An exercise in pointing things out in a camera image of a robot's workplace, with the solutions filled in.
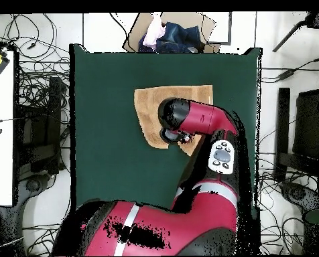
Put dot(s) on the tan terry towel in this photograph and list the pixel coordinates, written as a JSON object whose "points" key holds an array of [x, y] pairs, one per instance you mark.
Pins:
{"points": [[148, 112]]}

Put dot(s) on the dark green table cloth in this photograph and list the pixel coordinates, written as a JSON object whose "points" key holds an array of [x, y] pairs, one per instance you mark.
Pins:
{"points": [[108, 160]]}

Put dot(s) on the white desk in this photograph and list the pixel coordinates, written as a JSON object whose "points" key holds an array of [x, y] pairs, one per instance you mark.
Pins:
{"points": [[0, 160]]}

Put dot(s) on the black chair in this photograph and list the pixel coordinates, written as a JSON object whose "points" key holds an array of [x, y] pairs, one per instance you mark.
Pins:
{"points": [[284, 120], [53, 107]]}

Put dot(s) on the cardboard box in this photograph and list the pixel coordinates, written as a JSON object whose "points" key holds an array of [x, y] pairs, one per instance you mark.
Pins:
{"points": [[181, 17]]}

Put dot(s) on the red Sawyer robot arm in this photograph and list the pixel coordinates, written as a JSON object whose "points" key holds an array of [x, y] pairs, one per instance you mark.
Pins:
{"points": [[202, 117]]}

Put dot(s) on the pale pink garment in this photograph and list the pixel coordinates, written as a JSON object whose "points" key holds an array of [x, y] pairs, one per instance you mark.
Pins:
{"points": [[152, 32]]}

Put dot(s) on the dark blue jeans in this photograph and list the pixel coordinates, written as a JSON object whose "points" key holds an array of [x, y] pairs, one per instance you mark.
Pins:
{"points": [[181, 37]]}

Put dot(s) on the dark metal frame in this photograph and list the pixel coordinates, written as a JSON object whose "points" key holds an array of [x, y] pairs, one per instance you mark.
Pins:
{"points": [[230, 26]]}

